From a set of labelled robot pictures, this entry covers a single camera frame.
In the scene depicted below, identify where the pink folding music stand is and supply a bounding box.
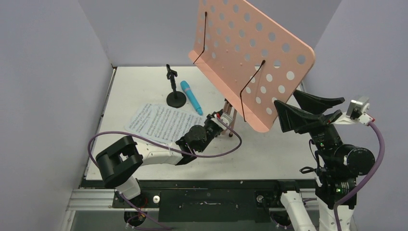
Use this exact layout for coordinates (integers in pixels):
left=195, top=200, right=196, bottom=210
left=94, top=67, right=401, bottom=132
left=189, top=0, right=316, bottom=132

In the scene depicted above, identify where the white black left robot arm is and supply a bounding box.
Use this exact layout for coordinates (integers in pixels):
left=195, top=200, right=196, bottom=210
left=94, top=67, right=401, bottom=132
left=95, top=111, right=233, bottom=207

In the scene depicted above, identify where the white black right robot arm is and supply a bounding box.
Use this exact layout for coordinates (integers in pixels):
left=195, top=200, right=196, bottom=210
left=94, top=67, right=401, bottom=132
left=274, top=90, right=380, bottom=231

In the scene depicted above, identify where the upper sheet music page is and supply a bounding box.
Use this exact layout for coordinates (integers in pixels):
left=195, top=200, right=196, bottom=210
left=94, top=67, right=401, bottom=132
left=138, top=104, right=204, bottom=143

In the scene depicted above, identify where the sheet music page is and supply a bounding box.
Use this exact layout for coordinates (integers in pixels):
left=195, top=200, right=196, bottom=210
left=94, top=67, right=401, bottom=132
left=138, top=104, right=204, bottom=143
left=125, top=103, right=153, bottom=134

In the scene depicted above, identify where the black microphone desk stand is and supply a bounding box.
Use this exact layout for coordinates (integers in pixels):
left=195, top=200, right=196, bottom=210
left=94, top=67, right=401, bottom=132
left=166, top=64, right=187, bottom=108

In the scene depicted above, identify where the blue toy microphone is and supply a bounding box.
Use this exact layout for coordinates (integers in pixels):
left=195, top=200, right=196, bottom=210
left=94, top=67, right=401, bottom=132
left=180, top=80, right=203, bottom=116

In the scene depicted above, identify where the lower sheet music page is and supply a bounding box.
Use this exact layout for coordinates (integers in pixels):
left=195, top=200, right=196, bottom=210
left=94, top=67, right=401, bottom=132
left=125, top=103, right=153, bottom=134

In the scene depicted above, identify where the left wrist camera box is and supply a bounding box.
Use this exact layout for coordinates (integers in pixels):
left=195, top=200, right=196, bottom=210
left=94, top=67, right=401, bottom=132
left=219, top=113, right=233, bottom=126

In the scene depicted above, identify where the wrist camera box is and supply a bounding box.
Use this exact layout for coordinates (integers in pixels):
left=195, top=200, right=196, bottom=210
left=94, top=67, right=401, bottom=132
left=219, top=113, right=233, bottom=126
left=346, top=96, right=375, bottom=126

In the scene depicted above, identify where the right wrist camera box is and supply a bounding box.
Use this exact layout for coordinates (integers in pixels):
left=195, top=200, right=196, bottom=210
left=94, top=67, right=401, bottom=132
left=346, top=96, right=375, bottom=126

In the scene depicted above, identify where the aluminium mounting rail frame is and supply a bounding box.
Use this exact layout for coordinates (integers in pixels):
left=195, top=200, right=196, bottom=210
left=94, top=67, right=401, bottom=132
left=62, top=188, right=319, bottom=231

